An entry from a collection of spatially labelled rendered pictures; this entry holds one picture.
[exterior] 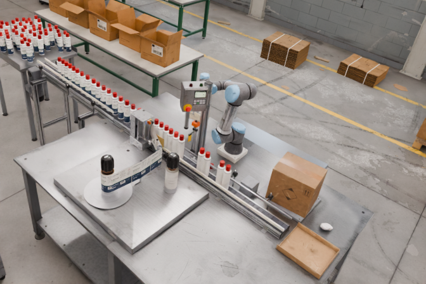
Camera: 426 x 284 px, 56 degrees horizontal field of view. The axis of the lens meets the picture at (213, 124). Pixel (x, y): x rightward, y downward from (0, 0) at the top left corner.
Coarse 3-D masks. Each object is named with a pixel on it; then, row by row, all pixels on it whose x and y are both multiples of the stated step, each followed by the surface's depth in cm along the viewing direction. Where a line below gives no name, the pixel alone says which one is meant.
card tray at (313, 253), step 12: (300, 228) 263; (288, 240) 253; (300, 240) 254; (312, 240) 255; (324, 240) 253; (288, 252) 241; (300, 252) 247; (312, 252) 248; (324, 252) 249; (336, 252) 250; (300, 264) 238; (312, 264) 240; (324, 264) 241
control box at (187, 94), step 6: (186, 84) 270; (198, 84) 272; (186, 90) 266; (192, 90) 267; (198, 90) 269; (204, 90) 270; (186, 96) 269; (192, 96) 270; (180, 102) 280; (186, 102) 272; (192, 102) 273; (192, 108) 276; (198, 108) 277; (204, 108) 278
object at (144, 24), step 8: (128, 8) 466; (120, 16) 459; (128, 16) 467; (144, 16) 477; (152, 16) 477; (112, 24) 450; (120, 24) 455; (128, 24) 471; (136, 24) 480; (144, 24) 472; (152, 24) 448; (120, 32) 462; (128, 32) 437; (136, 32) 441; (144, 32) 448; (120, 40) 468; (128, 40) 460; (136, 40) 452; (136, 48) 457
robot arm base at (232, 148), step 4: (224, 144) 316; (228, 144) 311; (232, 144) 308; (236, 144) 308; (240, 144) 309; (224, 148) 314; (228, 148) 311; (232, 148) 309; (236, 148) 310; (240, 148) 311; (228, 152) 312; (232, 152) 310; (236, 152) 311; (240, 152) 313
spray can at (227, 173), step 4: (228, 164) 268; (228, 168) 266; (224, 172) 268; (228, 172) 267; (224, 176) 269; (228, 176) 269; (224, 180) 271; (228, 180) 271; (224, 184) 273; (228, 184) 274
